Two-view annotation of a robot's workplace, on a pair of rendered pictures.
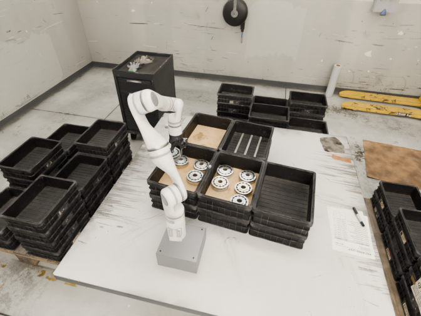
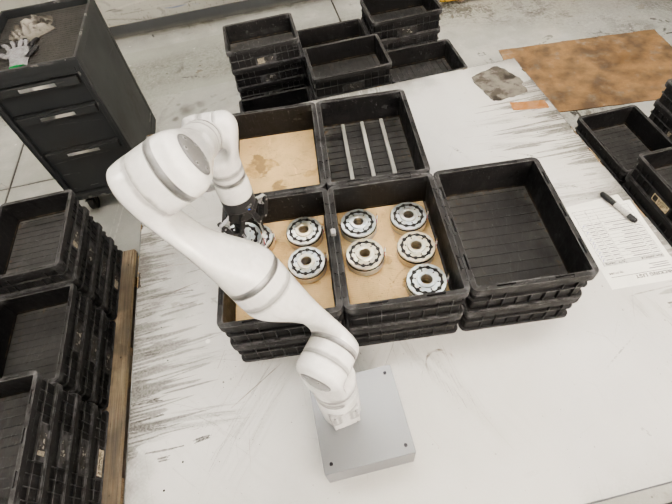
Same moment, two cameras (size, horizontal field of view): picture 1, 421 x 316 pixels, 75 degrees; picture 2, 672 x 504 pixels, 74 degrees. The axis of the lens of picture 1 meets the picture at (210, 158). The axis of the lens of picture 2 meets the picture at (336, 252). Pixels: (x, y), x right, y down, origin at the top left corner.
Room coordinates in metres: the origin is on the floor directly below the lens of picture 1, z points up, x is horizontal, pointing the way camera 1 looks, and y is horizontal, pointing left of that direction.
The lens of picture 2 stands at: (0.53, 0.21, 1.84)
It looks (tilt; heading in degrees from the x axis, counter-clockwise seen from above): 54 degrees down; 343
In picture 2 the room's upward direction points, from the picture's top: 9 degrees counter-clockwise
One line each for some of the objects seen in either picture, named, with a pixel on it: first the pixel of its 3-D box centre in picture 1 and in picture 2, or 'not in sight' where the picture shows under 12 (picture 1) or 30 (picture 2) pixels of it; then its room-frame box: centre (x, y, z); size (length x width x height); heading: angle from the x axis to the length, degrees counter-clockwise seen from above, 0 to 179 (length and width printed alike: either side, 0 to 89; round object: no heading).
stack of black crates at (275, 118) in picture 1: (265, 130); (349, 94); (2.47, -0.59, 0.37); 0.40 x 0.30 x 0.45; 78
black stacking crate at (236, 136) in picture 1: (247, 145); (369, 148); (1.52, -0.25, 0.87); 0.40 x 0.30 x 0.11; 162
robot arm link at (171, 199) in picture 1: (173, 201); (329, 368); (0.84, 0.17, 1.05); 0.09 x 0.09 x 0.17; 40
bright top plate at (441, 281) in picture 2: (239, 201); (426, 280); (1.02, -0.16, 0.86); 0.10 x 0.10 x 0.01
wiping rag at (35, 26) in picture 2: (145, 58); (31, 25); (3.08, 0.76, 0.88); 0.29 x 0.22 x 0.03; 168
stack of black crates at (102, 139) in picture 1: (106, 152); (61, 264); (2.04, 0.98, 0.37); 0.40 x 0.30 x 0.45; 168
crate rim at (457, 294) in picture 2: (232, 177); (392, 236); (1.14, -0.13, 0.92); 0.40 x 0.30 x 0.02; 162
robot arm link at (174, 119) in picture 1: (175, 111); (222, 147); (1.26, 0.19, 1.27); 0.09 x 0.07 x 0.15; 74
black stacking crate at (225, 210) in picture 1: (232, 184); (392, 248); (1.14, -0.13, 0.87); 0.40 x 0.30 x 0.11; 162
